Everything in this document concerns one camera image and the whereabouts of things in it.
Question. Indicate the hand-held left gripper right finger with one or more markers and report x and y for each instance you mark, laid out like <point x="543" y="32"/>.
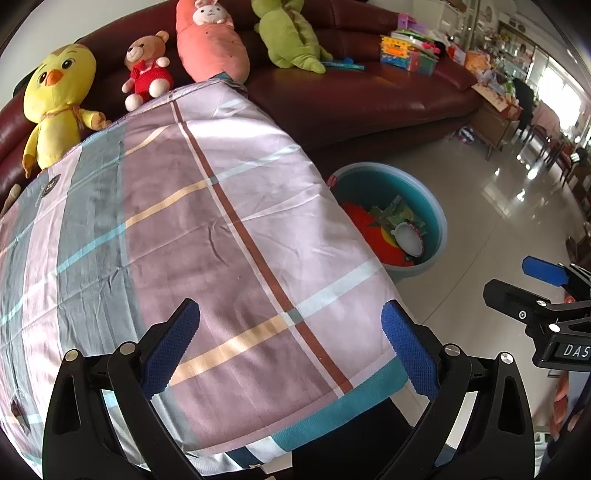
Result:
<point x="408" y="350"/>

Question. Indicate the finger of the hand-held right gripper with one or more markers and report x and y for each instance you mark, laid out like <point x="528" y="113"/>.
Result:
<point x="545" y="271"/>
<point x="517" y="300"/>

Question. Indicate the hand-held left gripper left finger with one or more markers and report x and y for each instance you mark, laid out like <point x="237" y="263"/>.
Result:
<point x="171" y="344"/>

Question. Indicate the red yellow plastic bag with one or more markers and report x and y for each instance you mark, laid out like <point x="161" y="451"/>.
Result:
<point x="369" y="230"/>

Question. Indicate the blue plastic bucket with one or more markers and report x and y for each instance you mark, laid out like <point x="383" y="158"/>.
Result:
<point x="429" y="207"/>

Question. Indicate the person's right hand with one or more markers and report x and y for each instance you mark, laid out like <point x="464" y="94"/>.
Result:
<point x="561" y="401"/>

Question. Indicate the plaid tablecloth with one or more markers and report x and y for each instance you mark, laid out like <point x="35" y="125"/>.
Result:
<point x="184" y="230"/>

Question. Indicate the wooden side table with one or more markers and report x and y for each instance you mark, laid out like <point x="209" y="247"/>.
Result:
<point x="494" y="120"/>

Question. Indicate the small brown packet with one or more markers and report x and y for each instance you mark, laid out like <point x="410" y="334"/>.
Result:
<point x="16" y="409"/>

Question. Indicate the black chair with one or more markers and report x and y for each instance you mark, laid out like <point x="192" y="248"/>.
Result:
<point x="524" y="99"/>

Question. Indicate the beige long-limbed plush toy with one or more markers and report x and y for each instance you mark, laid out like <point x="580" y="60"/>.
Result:
<point x="9" y="201"/>

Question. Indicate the dark red leather sofa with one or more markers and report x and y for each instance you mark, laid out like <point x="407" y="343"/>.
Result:
<point x="369" y="106"/>

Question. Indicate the yellow chick plush toy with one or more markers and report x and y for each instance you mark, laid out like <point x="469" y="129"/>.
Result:
<point x="55" y="115"/>

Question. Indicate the teddy bear in red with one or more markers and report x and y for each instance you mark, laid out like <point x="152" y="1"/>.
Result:
<point x="147" y="74"/>

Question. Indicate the purple toy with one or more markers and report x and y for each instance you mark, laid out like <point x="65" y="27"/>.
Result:
<point x="407" y="21"/>

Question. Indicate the blue toy on sofa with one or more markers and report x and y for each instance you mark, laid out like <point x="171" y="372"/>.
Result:
<point x="344" y="65"/>

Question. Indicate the pink carrot bunny plush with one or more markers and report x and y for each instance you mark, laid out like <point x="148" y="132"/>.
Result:
<point x="207" y="46"/>

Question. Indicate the green dinosaur plush toy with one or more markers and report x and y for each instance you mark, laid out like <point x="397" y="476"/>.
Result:
<point x="286" y="37"/>

